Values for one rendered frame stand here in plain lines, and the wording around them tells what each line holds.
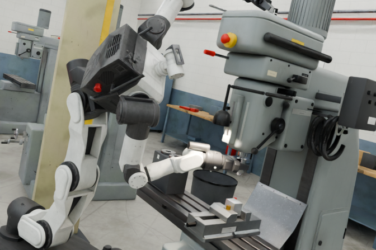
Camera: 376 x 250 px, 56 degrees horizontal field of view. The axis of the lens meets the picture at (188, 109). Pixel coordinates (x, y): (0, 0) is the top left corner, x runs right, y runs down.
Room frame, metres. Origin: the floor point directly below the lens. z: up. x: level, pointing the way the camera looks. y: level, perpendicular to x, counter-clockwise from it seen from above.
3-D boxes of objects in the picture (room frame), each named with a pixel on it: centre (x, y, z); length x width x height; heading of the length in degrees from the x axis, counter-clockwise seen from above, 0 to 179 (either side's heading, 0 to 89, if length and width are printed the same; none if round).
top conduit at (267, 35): (1.49, -0.41, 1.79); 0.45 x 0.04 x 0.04; 129
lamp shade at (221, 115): (1.46, -0.15, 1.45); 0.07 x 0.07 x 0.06
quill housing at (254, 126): (1.58, -0.29, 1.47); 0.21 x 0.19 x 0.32; 39
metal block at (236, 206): (1.57, -0.30, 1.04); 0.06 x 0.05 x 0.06; 36
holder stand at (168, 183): (1.99, 0.03, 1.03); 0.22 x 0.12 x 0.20; 33
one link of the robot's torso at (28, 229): (1.72, 0.58, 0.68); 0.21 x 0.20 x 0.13; 58
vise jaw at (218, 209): (1.54, -0.25, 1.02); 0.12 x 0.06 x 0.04; 36
